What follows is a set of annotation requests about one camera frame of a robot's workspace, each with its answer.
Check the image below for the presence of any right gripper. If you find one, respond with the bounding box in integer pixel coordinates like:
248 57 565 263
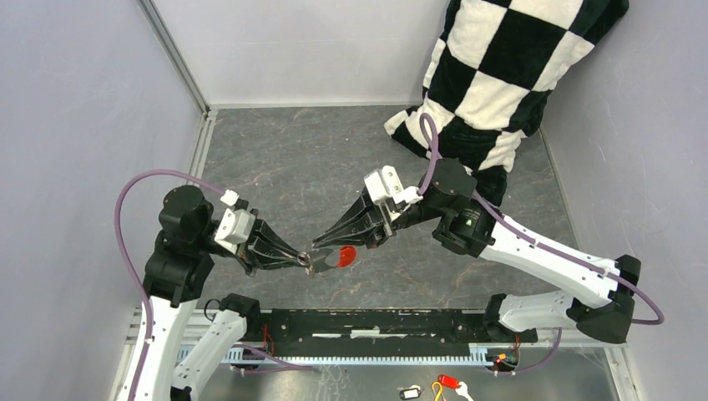
313 183 447 248

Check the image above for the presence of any red key tag with keyring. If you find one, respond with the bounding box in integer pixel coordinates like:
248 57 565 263
296 246 357 275

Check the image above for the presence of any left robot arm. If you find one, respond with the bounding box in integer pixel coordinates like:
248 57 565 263
118 185 311 400

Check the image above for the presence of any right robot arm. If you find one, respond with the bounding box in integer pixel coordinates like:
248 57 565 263
313 158 641 344

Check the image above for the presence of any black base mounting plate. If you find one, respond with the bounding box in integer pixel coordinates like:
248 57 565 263
241 309 539 358

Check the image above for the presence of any yellow carabiner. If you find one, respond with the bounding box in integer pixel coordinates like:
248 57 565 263
431 381 446 401

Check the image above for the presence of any red key tag bottom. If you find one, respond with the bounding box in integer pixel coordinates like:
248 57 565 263
437 374 461 389

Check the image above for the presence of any black white checkered blanket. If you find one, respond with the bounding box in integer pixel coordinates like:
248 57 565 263
384 0 630 206

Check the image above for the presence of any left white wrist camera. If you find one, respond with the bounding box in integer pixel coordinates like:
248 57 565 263
214 190 255 254

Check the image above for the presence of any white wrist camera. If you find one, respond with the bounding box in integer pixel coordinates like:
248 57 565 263
214 190 255 254
364 165 423 214

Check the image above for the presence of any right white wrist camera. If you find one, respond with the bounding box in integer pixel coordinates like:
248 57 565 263
364 165 423 214

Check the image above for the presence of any white slotted cable duct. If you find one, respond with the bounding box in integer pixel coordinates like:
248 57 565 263
222 347 493 368

